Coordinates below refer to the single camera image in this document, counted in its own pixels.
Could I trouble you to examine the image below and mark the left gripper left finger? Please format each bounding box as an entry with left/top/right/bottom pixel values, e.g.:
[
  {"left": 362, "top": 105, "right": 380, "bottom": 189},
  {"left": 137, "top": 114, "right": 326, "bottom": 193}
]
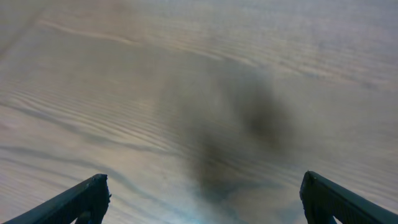
[{"left": 4, "top": 174, "right": 111, "bottom": 224}]

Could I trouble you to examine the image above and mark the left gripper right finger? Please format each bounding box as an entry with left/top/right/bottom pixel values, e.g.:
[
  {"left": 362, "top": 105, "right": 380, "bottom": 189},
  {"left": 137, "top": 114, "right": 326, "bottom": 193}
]
[{"left": 300, "top": 170, "right": 397, "bottom": 224}]

